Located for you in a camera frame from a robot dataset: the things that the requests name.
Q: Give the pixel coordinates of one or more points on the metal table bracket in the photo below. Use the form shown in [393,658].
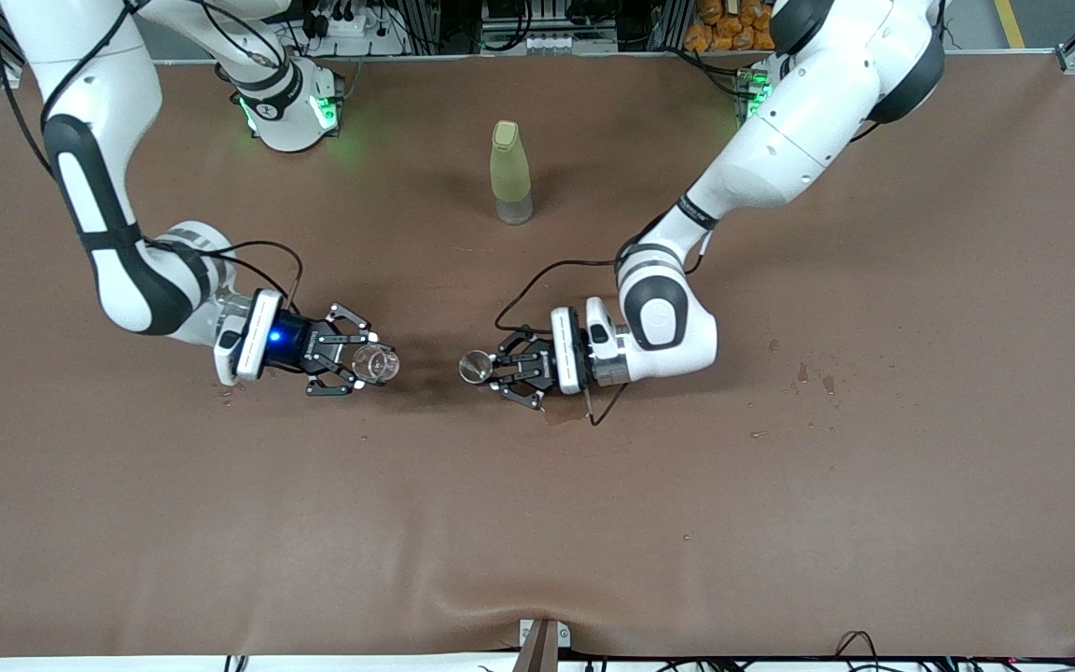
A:
[537,649]

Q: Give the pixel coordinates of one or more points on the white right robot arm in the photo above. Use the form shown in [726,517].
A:
[80,84]

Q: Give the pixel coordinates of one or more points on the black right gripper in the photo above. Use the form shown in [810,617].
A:
[298,342]

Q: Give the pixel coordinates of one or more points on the clear glass measuring cup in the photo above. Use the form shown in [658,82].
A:
[377,364]

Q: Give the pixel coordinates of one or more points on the small liquid spill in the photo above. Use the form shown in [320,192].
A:
[828,383]

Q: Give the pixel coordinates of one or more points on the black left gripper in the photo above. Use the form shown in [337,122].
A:
[539,363]

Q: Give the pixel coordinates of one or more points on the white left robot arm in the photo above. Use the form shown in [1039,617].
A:
[780,140]

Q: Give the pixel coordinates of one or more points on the steel double jigger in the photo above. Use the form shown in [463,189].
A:
[475,367]

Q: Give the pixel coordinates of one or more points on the white power strip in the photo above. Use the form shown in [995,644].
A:
[360,26]

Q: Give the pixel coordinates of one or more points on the green capped glass shaker bottle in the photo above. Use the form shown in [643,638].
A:
[510,168]

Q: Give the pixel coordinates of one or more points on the orange snack pile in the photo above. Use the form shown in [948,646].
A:
[729,28]

